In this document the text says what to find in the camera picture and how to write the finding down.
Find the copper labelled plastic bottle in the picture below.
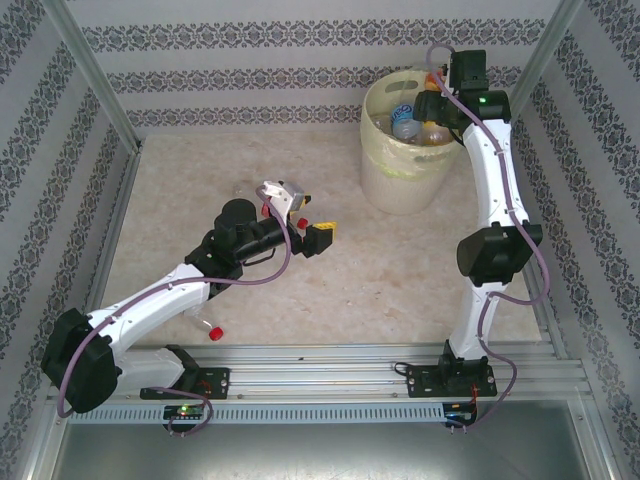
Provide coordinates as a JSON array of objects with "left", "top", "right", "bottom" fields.
[{"left": 422, "top": 124, "right": 455, "bottom": 147}]

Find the clear bottle blue cap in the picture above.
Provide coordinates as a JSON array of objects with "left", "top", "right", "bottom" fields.
[{"left": 392, "top": 120, "right": 423, "bottom": 142}]

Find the blue Pocari Sweat bottle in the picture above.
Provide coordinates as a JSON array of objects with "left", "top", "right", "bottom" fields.
[{"left": 391, "top": 101, "right": 417, "bottom": 125}]

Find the white ribbed plastic bin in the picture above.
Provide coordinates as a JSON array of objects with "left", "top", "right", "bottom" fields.
[{"left": 359, "top": 68, "right": 464, "bottom": 216}]

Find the clear bottle red cap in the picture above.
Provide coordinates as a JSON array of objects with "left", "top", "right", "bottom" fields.
[{"left": 182, "top": 310, "right": 225, "bottom": 344}]

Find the small circuit board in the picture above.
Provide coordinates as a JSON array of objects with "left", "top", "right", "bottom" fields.
[
  {"left": 443, "top": 401, "right": 480, "bottom": 427},
  {"left": 163, "top": 404, "right": 207, "bottom": 421}
]

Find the grey metal sheet panel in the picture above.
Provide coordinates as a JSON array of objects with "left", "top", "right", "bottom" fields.
[{"left": 49, "top": 399, "right": 619, "bottom": 480}]

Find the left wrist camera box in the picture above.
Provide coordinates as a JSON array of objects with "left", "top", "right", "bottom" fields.
[{"left": 255, "top": 178, "right": 307, "bottom": 217}]

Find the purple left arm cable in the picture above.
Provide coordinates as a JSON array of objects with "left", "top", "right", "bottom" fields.
[{"left": 55, "top": 187, "right": 294, "bottom": 419}]

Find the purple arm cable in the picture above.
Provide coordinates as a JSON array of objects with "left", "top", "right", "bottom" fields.
[
  {"left": 423, "top": 43, "right": 550, "bottom": 434},
  {"left": 55, "top": 187, "right": 294, "bottom": 419}
]

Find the aluminium frame post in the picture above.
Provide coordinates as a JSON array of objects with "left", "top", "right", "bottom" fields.
[
  {"left": 508, "top": 0, "right": 585, "bottom": 121},
  {"left": 39, "top": 0, "right": 145, "bottom": 155},
  {"left": 27, "top": 399, "right": 69, "bottom": 480},
  {"left": 569, "top": 397, "right": 629, "bottom": 480}
]

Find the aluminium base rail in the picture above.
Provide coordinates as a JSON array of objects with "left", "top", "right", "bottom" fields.
[{"left": 47, "top": 342, "right": 586, "bottom": 401}]

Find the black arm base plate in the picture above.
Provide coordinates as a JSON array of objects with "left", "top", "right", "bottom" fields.
[
  {"left": 403, "top": 363, "right": 497, "bottom": 400},
  {"left": 138, "top": 367, "right": 232, "bottom": 401}
]

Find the grey slotted cable duct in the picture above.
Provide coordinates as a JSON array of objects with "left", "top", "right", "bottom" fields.
[{"left": 87, "top": 401, "right": 447, "bottom": 425}]

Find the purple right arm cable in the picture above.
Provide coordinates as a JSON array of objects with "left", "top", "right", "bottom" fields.
[{"left": 423, "top": 43, "right": 550, "bottom": 434}]

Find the short purple cable loop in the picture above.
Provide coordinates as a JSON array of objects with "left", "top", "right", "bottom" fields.
[{"left": 167, "top": 394, "right": 215, "bottom": 437}]

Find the aluminium side rail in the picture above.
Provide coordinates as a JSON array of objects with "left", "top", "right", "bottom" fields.
[{"left": 519, "top": 269, "right": 569, "bottom": 359}]

